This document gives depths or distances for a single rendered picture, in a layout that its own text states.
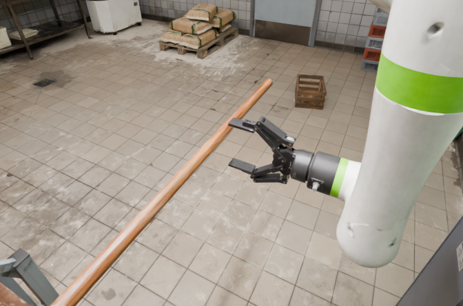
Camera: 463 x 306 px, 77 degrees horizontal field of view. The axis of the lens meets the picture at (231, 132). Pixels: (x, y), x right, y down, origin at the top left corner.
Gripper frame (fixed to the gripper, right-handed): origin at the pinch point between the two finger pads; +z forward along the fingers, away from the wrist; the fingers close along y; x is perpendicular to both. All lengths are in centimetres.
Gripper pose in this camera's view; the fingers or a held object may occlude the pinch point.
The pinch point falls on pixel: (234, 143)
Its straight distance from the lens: 76.6
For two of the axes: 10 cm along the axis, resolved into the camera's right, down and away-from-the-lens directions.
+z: -8.9, -2.7, 3.7
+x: 4.6, -5.3, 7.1
